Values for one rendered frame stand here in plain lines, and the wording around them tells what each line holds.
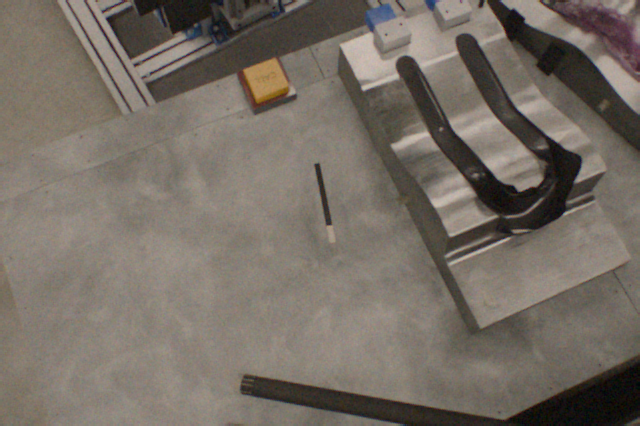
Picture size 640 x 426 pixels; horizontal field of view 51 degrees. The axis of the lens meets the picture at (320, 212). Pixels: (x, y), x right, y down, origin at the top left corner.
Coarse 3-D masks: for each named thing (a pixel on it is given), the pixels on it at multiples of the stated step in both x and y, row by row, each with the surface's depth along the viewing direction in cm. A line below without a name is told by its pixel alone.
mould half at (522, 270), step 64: (384, 64) 107; (448, 64) 108; (512, 64) 108; (384, 128) 104; (576, 128) 100; (448, 192) 96; (576, 192) 101; (448, 256) 100; (512, 256) 100; (576, 256) 100
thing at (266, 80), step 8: (264, 64) 113; (272, 64) 113; (248, 72) 113; (256, 72) 113; (264, 72) 113; (272, 72) 113; (280, 72) 113; (248, 80) 112; (256, 80) 112; (264, 80) 112; (272, 80) 112; (280, 80) 112; (256, 88) 112; (264, 88) 112; (272, 88) 112; (280, 88) 112; (288, 88) 112; (256, 96) 111; (264, 96) 112; (272, 96) 113
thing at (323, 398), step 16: (240, 384) 97; (256, 384) 96; (272, 384) 96; (288, 384) 95; (304, 384) 96; (272, 400) 96; (288, 400) 95; (304, 400) 94; (320, 400) 93; (336, 400) 93; (352, 400) 92; (368, 400) 92; (384, 400) 92; (368, 416) 92; (384, 416) 91; (400, 416) 90; (416, 416) 90; (432, 416) 89; (448, 416) 89; (464, 416) 89; (480, 416) 89
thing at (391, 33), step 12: (372, 0) 111; (372, 12) 109; (384, 12) 109; (372, 24) 108; (384, 24) 107; (396, 24) 107; (384, 36) 106; (396, 36) 106; (408, 36) 107; (384, 48) 107; (396, 48) 108
